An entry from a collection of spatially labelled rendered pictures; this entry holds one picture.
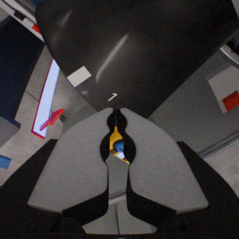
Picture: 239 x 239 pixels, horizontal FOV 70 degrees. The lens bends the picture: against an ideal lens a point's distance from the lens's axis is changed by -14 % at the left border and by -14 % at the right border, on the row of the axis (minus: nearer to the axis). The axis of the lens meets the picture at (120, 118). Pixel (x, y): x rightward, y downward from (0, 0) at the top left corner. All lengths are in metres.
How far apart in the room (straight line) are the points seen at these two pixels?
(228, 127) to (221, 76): 0.27
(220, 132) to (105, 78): 0.75
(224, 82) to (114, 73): 0.60
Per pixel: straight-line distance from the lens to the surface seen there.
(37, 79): 1.72
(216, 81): 0.78
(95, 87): 0.26
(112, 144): 0.52
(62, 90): 1.75
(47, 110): 0.34
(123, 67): 0.24
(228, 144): 0.89
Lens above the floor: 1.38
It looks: 44 degrees down
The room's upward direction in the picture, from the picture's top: 171 degrees clockwise
